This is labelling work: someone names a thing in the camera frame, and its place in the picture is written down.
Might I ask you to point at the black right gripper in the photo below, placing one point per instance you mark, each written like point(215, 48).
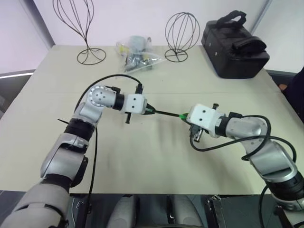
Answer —
point(196, 134)

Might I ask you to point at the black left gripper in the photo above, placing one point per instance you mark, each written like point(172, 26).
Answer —
point(128, 118)

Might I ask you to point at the thin black marker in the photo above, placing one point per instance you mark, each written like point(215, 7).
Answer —
point(166, 113)

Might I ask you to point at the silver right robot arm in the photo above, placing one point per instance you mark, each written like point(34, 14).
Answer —
point(266, 156)

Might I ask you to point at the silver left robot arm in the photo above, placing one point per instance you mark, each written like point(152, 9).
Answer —
point(54, 161)

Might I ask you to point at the bystander bare hand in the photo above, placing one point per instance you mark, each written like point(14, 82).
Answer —
point(282, 87)

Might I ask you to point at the clear plastic bag of parts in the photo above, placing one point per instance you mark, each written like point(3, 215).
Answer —
point(136, 54)

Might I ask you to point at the black box with metal edge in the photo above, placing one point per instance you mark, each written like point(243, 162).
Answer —
point(228, 211)

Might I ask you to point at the person in dark clothing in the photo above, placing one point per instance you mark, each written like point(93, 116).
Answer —
point(295, 92)

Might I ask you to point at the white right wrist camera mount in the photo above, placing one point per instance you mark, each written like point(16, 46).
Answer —
point(204, 116)

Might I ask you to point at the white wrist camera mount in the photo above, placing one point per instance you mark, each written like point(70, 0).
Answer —
point(135, 103)
point(204, 116)

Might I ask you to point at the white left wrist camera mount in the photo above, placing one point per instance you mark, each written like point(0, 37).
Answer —
point(135, 103)

